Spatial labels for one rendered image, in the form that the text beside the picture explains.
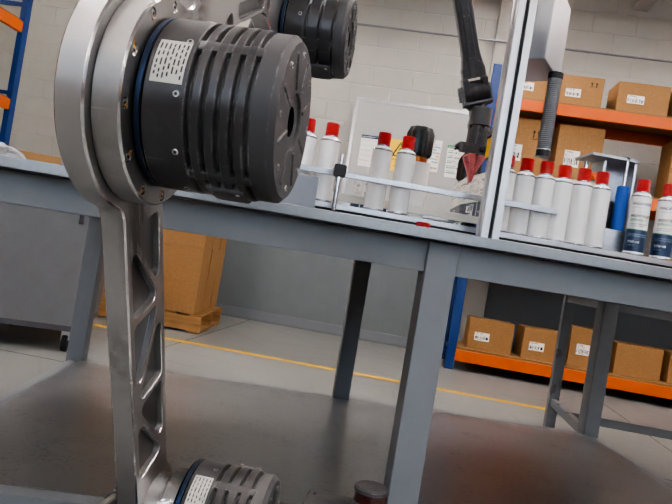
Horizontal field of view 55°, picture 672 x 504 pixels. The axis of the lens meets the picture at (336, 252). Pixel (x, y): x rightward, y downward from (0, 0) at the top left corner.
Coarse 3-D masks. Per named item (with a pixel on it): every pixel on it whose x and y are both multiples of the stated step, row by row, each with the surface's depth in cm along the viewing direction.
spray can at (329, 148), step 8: (328, 128) 164; (336, 128) 164; (328, 136) 163; (336, 136) 164; (320, 144) 164; (328, 144) 162; (336, 144) 163; (320, 152) 163; (328, 152) 162; (336, 152) 163; (320, 160) 163; (328, 160) 162; (336, 160) 164; (328, 168) 162; (320, 176) 162; (328, 176) 162; (320, 184) 162; (328, 184) 163; (320, 192) 162; (328, 192) 163; (320, 200) 162; (328, 200) 163
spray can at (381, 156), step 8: (384, 136) 164; (384, 144) 164; (376, 152) 164; (384, 152) 163; (392, 152) 166; (376, 160) 164; (384, 160) 164; (376, 168) 164; (384, 168) 164; (376, 176) 163; (384, 176) 164; (368, 184) 165; (376, 184) 163; (368, 192) 164; (376, 192) 163; (384, 192) 165; (368, 200) 164; (376, 200) 163; (384, 200) 166; (368, 208) 164; (376, 208) 163
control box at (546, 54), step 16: (544, 0) 152; (560, 0) 154; (544, 16) 151; (560, 16) 157; (544, 32) 151; (560, 32) 159; (544, 48) 151; (560, 48) 161; (528, 64) 156; (544, 64) 154; (560, 64) 163; (528, 80) 168; (544, 80) 166
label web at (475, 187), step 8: (480, 176) 193; (536, 176) 181; (464, 184) 206; (472, 184) 198; (480, 184) 192; (592, 184) 175; (464, 192) 204; (472, 192) 197; (480, 192) 190; (464, 200) 203; (472, 200) 196; (464, 208) 202
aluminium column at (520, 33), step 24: (528, 0) 152; (528, 24) 152; (528, 48) 152; (504, 72) 154; (504, 96) 151; (504, 120) 151; (504, 144) 152; (504, 168) 151; (504, 192) 151; (480, 216) 154
